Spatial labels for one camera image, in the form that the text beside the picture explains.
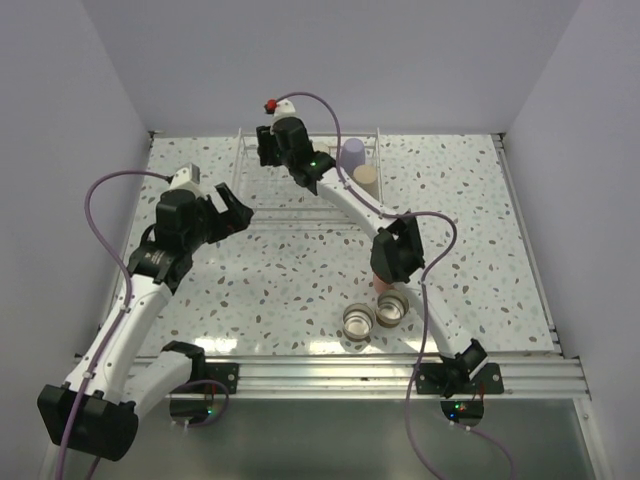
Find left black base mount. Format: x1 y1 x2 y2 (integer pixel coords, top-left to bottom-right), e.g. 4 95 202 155
169 363 240 429

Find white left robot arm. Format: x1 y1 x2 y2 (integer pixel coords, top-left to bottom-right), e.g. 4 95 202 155
37 183 253 461

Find steel cup brown band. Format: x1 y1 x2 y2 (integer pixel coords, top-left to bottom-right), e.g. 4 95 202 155
312 140 331 155

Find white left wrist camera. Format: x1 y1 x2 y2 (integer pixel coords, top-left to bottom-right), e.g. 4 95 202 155
169 163 202 197

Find lavender plastic cup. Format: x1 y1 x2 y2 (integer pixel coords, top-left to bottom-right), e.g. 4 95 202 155
340 138 366 174

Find white wire dish rack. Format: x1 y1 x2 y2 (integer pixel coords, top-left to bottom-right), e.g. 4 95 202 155
231 130 355 232

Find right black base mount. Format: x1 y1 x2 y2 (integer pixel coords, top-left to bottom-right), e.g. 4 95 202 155
415 363 505 428

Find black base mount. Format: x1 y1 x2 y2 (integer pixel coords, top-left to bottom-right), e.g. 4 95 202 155
415 363 505 428
169 363 240 429

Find beige plastic cup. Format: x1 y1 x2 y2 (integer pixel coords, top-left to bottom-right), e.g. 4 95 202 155
352 164 379 199

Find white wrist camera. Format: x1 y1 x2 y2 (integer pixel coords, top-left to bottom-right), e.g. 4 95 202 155
264 99 297 122
169 163 202 197

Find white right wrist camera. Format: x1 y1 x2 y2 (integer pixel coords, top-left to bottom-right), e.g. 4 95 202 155
264 99 297 122

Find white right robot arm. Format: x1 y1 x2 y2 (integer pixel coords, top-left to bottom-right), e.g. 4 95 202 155
256 116 488 398

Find steel cup right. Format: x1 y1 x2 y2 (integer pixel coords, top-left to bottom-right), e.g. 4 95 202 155
375 289 410 328

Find red plastic cup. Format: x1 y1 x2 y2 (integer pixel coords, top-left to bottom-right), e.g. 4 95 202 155
372 274 395 295

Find steel cup middle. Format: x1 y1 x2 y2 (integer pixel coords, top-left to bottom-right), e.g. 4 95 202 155
342 303 375 342

